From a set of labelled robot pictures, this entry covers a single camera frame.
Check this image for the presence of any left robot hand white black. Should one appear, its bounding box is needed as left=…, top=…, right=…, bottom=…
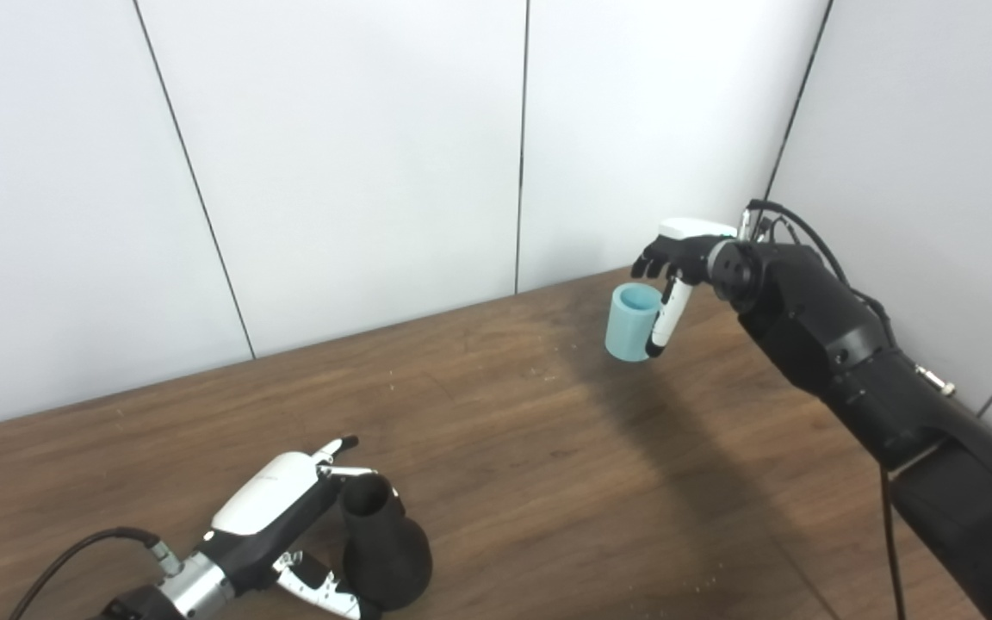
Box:
left=199, top=435, right=385, bottom=620

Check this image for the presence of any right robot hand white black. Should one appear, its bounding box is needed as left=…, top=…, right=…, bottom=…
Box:
left=631, top=218, right=738, bottom=358

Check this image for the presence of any light-blue hose piece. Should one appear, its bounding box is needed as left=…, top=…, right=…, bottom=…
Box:
left=604, top=282, right=666, bottom=363

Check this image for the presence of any black funnel-shaped nozzle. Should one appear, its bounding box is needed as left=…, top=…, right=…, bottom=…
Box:
left=339, top=474, right=434, bottom=612

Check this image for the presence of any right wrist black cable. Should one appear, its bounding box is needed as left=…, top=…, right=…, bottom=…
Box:
left=737, top=199, right=906, bottom=620

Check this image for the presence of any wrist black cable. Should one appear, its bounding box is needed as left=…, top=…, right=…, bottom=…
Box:
left=737, top=199, right=906, bottom=620
left=5, top=527, right=183, bottom=620

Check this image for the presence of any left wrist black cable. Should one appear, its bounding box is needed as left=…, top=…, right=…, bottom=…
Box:
left=5, top=527, right=183, bottom=620

